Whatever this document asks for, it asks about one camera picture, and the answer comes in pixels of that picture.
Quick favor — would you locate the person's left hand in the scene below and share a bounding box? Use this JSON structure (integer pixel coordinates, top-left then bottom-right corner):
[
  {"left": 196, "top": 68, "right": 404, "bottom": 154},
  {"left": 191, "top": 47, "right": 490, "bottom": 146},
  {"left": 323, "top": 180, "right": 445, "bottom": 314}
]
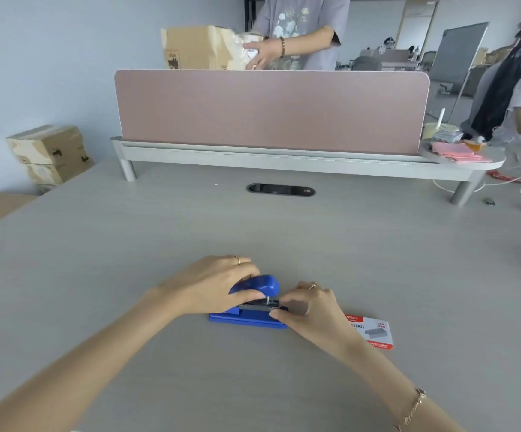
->
[{"left": 158, "top": 255, "right": 262, "bottom": 317}]

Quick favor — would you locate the person's right hand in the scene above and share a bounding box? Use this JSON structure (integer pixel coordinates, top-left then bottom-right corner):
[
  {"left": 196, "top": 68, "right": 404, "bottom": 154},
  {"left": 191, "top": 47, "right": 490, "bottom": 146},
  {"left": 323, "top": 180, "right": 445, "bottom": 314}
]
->
[{"left": 269, "top": 281, "right": 357, "bottom": 357}]

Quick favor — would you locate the blue stapler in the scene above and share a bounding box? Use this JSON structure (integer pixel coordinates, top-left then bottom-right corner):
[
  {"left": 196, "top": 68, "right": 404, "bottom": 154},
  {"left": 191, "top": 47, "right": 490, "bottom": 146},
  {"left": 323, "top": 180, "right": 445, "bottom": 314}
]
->
[{"left": 209, "top": 274, "right": 289, "bottom": 330}]

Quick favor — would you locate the person's right forearm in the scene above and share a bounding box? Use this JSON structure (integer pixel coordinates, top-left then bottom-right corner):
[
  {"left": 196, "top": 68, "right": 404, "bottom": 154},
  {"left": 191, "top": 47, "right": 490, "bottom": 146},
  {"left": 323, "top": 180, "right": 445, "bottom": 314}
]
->
[{"left": 333, "top": 335, "right": 466, "bottom": 432}]

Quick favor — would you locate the person's left forearm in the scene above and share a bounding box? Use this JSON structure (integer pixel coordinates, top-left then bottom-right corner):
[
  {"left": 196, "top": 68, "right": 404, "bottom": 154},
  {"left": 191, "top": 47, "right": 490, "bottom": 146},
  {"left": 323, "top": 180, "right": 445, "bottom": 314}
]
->
[{"left": 0, "top": 287, "right": 185, "bottom": 432}]

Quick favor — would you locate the white red staple box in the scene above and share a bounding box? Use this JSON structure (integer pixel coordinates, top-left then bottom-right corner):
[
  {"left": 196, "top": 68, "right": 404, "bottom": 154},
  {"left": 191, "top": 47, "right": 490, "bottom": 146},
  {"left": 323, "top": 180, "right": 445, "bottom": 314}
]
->
[{"left": 344, "top": 315, "right": 394, "bottom": 351}]

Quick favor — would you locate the grey metal desk shelf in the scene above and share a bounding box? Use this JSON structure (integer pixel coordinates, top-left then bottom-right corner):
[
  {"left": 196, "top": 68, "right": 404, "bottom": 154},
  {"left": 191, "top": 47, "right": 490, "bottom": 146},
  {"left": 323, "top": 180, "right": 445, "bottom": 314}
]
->
[{"left": 110, "top": 136, "right": 506, "bottom": 207}]

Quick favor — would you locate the pink desk divider panel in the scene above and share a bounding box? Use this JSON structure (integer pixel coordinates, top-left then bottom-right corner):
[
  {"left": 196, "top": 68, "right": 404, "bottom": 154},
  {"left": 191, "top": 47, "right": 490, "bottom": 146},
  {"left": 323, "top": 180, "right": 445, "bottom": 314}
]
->
[{"left": 114, "top": 69, "right": 431, "bottom": 156}]

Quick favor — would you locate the taped cardboard box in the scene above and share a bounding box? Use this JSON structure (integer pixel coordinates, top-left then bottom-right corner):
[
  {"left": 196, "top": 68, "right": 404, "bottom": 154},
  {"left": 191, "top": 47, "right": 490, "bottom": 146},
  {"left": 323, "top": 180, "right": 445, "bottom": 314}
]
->
[
  {"left": 26, "top": 156, "right": 95, "bottom": 187},
  {"left": 6, "top": 124, "right": 86, "bottom": 166}
]

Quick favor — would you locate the open torn cardboard box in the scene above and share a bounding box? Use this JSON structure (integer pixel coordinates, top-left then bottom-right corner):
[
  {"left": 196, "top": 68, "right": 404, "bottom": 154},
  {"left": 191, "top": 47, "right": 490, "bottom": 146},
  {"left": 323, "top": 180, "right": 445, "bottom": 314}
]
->
[{"left": 160, "top": 25, "right": 266, "bottom": 71}]

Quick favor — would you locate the pink folded cloth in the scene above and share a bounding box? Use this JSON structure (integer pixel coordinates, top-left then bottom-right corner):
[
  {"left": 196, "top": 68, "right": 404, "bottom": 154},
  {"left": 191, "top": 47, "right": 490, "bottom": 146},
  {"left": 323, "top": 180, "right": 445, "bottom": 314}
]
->
[{"left": 430, "top": 140, "right": 493, "bottom": 164}]

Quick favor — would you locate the plastic cup with straw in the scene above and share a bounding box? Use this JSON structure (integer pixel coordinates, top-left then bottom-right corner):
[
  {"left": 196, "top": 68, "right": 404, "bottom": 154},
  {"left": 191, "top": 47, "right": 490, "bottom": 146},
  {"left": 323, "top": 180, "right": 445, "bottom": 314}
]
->
[{"left": 422, "top": 108, "right": 460, "bottom": 141}]

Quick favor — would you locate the red packet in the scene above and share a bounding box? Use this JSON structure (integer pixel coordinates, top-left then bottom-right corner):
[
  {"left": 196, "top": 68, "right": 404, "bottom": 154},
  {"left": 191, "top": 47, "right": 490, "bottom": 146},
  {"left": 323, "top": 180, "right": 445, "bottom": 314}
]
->
[{"left": 486, "top": 169, "right": 521, "bottom": 183}]

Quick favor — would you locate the standing whiteboard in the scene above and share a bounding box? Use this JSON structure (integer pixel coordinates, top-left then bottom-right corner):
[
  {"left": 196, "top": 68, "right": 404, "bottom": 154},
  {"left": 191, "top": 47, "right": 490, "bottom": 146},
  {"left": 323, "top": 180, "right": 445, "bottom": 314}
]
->
[{"left": 426, "top": 21, "right": 490, "bottom": 92}]

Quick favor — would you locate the black jacket on chair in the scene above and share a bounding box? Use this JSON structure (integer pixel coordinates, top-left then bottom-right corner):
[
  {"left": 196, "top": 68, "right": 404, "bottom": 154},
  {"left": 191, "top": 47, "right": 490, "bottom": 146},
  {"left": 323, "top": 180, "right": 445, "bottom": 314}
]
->
[{"left": 470, "top": 55, "right": 521, "bottom": 141}]

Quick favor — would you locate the black oval cable grommet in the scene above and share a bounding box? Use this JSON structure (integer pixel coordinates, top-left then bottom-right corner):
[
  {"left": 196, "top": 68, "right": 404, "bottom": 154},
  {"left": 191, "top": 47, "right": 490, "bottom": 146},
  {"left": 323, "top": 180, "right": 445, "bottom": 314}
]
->
[{"left": 246, "top": 183, "right": 316, "bottom": 198}]

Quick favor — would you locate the gold chain bracelet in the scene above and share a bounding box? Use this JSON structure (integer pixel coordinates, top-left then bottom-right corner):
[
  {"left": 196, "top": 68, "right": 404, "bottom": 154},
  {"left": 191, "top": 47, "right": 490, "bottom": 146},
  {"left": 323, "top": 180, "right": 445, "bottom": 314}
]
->
[{"left": 395, "top": 388, "right": 427, "bottom": 432}]

